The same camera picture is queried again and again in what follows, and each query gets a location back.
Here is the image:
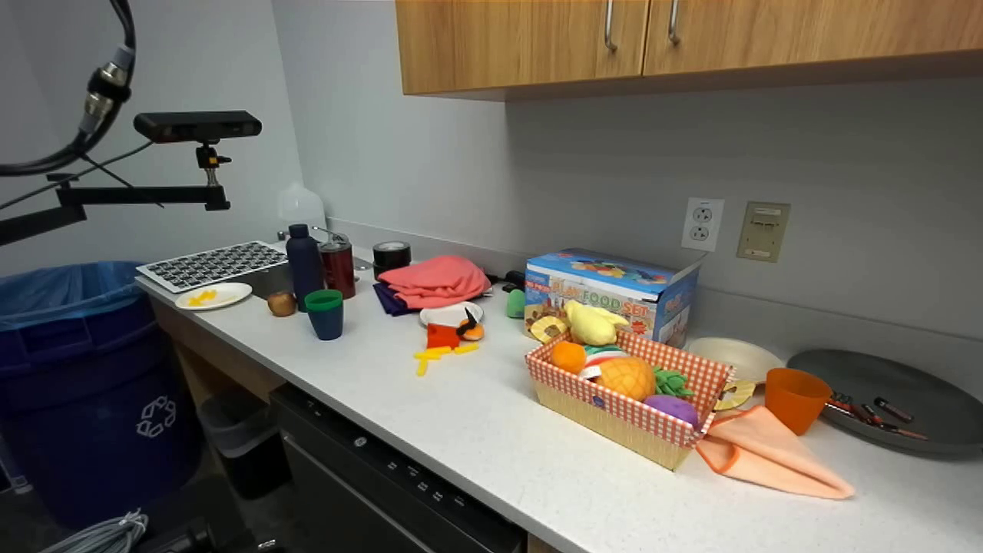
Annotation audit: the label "wide wooden cabinet door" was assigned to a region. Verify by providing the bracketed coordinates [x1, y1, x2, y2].
[643, 0, 983, 81]

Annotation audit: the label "pink cloth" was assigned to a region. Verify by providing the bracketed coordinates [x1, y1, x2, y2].
[378, 254, 494, 313]

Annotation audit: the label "red orange toy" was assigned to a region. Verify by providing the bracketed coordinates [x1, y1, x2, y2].
[425, 303, 490, 354]

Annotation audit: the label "yellow toy fries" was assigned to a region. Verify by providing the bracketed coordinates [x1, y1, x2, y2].
[412, 340, 483, 379]

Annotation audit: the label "black tape roll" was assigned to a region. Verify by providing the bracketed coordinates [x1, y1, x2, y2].
[373, 238, 415, 276]

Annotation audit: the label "dark blue cloth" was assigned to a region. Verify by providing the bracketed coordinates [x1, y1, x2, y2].
[373, 278, 415, 319]

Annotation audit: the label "yellow toy banana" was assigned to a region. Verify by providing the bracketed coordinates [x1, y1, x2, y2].
[563, 297, 632, 350]

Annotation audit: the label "orange toy fruit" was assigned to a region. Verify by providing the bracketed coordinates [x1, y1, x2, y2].
[546, 338, 591, 379]

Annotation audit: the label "blue toy food box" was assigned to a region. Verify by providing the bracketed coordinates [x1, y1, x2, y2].
[521, 246, 705, 350]

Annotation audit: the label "red white toy piece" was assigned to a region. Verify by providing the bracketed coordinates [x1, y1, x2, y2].
[578, 347, 629, 384]

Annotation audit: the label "dark red tumbler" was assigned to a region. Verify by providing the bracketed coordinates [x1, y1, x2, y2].
[318, 229, 359, 301]

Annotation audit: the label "orange toy pineapple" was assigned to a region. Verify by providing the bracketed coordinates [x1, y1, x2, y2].
[596, 354, 662, 401]

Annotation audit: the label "blue cup with green rim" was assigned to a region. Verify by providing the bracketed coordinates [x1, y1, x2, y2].
[302, 284, 349, 344]

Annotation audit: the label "red checkered basket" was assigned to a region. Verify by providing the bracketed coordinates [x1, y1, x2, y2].
[521, 331, 737, 474]

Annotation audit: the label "dark blue bottle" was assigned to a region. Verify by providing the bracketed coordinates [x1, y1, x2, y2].
[283, 220, 325, 303]

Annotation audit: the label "clear plastic jug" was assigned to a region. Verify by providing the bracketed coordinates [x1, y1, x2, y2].
[273, 181, 331, 246]

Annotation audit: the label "green leafy toy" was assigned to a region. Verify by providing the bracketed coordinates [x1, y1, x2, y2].
[655, 364, 696, 401]

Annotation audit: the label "small brown toy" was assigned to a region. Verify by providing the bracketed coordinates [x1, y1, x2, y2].
[265, 290, 302, 319]

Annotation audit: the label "purple toy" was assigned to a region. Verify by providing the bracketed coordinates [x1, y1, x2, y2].
[646, 394, 705, 431]

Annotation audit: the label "black dishwasher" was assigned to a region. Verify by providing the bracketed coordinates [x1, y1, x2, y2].
[269, 382, 531, 553]

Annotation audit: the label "beige bowl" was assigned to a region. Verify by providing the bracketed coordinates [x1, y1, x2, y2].
[683, 335, 791, 394]

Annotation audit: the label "pale yellow toy slice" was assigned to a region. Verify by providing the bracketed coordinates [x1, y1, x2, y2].
[712, 379, 769, 416]

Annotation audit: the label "white plate with yellow food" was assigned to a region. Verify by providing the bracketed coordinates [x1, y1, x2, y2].
[172, 278, 255, 313]

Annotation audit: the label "checkered white board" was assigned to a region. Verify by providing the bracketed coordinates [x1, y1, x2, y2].
[135, 238, 291, 297]

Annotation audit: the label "small black trash bin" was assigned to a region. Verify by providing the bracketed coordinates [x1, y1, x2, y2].
[195, 391, 296, 504]

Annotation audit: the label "orange plastic cup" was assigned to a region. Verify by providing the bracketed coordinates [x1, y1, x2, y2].
[763, 364, 837, 440]

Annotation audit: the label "salmon napkin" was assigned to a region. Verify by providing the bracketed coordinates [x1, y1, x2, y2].
[691, 401, 859, 504]

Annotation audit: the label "toy bacon strips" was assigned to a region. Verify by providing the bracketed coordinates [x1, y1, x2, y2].
[827, 391, 931, 444]

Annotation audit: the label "blue recycling bin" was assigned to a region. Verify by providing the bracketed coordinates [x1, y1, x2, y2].
[0, 257, 206, 530]

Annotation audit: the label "dark grey plate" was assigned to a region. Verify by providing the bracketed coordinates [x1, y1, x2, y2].
[784, 347, 983, 463]

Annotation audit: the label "grey bag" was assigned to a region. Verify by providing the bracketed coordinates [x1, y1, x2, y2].
[40, 507, 154, 553]

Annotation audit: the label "yellow toy ring slice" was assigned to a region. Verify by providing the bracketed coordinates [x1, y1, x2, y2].
[526, 313, 572, 347]

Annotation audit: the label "white wall outlet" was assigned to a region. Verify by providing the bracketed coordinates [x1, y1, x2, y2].
[679, 194, 728, 254]

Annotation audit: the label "beige wall plate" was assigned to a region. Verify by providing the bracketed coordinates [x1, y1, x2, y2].
[733, 196, 794, 268]

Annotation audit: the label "black stereo camera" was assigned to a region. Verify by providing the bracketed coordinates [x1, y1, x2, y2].
[132, 107, 265, 144]

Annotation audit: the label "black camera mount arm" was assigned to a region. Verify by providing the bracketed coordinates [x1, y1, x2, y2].
[0, 140, 233, 248]

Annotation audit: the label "black robot cable hose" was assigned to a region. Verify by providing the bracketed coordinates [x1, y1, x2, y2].
[0, 0, 138, 181]

